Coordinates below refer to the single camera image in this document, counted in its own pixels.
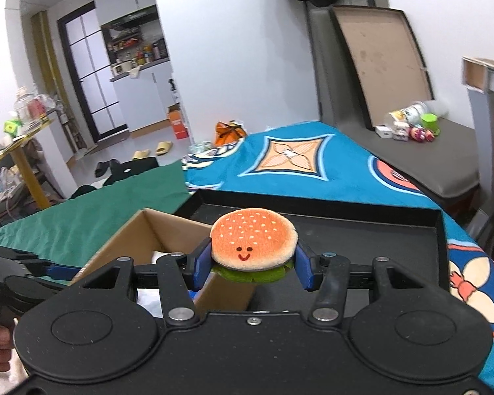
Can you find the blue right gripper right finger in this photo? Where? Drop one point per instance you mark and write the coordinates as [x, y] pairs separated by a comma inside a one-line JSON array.
[[303, 268]]

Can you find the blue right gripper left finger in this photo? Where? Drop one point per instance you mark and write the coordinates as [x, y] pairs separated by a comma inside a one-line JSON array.
[[201, 263]]

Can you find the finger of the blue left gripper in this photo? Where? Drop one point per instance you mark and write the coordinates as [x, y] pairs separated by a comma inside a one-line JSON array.
[[61, 272]]

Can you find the plush hamburger toy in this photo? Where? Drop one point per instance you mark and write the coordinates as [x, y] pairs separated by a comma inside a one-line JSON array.
[[253, 245]]

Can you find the white soft pouch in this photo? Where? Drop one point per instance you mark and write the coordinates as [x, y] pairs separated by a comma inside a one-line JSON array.
[[160, 254]]

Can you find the green cloth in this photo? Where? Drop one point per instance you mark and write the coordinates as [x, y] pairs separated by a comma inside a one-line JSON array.
[[71, 232]]

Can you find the brown cardboard box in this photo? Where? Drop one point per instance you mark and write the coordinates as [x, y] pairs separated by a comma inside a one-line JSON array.
[[149, 231]]

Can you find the blue patterned blanket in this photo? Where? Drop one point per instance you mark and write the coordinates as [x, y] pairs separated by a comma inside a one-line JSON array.
[[314, 160]]

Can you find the black shallow tray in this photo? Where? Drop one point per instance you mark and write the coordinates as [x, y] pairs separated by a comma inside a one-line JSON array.
[[413, 237]]

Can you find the black slipper pair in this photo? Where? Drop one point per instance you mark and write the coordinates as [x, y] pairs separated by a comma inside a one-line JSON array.
[[104, 166]]

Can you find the orange bag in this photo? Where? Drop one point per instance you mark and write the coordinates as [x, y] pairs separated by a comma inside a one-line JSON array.
[[228, 132]]

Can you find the yellow side table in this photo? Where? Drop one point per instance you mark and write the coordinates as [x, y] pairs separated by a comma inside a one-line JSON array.
[[17, 153]]

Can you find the orange carton box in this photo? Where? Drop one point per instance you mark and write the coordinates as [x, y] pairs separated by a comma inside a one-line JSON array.
[[176, 120]]

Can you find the white kitchen cabinet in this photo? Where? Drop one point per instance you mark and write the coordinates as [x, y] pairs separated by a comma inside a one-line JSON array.
[[144, 100]]

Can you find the grey bench cushion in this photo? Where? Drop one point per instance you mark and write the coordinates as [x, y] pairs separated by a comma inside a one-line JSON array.
[[446, 168]]

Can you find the white plastic bottle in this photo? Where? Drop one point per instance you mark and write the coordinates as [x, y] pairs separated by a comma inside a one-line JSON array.
[[410, 115]]

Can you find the green plastic cup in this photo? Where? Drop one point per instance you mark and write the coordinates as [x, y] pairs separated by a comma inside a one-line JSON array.
[[430, 122]]

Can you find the brown framed board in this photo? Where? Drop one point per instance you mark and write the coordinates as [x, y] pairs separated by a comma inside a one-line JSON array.
[[384, 59]]

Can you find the black framed glass door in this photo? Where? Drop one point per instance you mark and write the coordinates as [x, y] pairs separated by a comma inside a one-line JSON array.
[[87, 59]]

